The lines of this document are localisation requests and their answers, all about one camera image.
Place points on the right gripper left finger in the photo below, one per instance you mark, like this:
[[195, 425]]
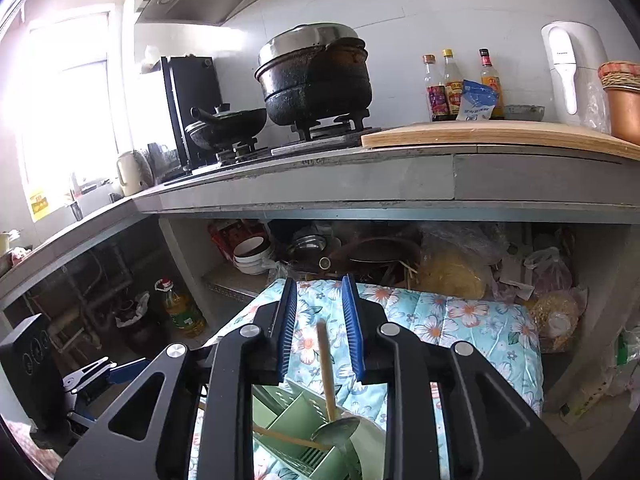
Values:
[[255, 354]]

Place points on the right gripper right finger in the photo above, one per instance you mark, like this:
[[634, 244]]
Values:
[[383, 352]]

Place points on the metal ladle wooden handle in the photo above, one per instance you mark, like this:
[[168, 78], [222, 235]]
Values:
[[337, 431]]

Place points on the bamboo chopstick one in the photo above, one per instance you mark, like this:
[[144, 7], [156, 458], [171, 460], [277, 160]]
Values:
[[288, 439]]

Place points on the cooking oil bottle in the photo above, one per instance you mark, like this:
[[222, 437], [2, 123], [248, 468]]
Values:
[[180, 307]]

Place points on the stack of white bowls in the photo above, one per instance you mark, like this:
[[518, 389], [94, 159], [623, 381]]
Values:
[[251, 255]]

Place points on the mint green utensil holder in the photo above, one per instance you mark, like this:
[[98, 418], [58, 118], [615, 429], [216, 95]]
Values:
[[298, 412]]

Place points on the floral blue quilt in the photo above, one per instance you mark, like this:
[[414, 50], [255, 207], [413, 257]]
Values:
[[503, 333]]

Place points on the grey concrete counter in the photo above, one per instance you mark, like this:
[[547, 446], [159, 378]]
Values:
[[452, 182]]

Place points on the cream thermos jug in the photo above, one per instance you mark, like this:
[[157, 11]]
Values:
[[134, 172]]

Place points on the dark sauce bottle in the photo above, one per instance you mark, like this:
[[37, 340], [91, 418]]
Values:
[[435, 90]]

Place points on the blue white bag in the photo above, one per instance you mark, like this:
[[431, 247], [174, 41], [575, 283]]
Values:
[[477, 102]]

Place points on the yellow cap sauce bottle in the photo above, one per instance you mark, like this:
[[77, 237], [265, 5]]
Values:
[[453, 82]]

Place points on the small grey dish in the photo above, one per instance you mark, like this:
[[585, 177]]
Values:
[[524, 113]]

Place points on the black cabinet appliance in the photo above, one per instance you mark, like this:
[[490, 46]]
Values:
[[189, 81]]

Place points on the large black stock pot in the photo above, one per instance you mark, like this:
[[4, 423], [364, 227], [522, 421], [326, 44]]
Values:
[[312, 72]]

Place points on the red cap sauce bottle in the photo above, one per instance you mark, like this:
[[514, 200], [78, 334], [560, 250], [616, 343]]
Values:
[[489, 77]]

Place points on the wooden cutting board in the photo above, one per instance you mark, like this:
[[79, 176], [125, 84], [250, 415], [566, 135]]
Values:
[[504, 132]]

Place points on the white electric kettle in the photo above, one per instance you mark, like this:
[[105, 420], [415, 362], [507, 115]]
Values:
[[575, 52]]

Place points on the copper coloured pot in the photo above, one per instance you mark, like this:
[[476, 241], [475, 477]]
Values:
[[620, 81]]

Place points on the black wok with handle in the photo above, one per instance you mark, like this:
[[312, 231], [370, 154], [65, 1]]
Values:
[[224, 129]]

